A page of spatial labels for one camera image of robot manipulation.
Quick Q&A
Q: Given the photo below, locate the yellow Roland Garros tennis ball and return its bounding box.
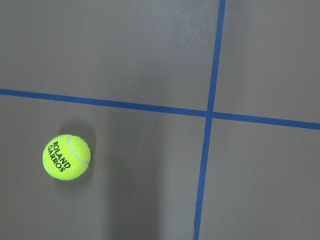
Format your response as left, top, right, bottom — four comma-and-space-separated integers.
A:
42, 134, 91, 181

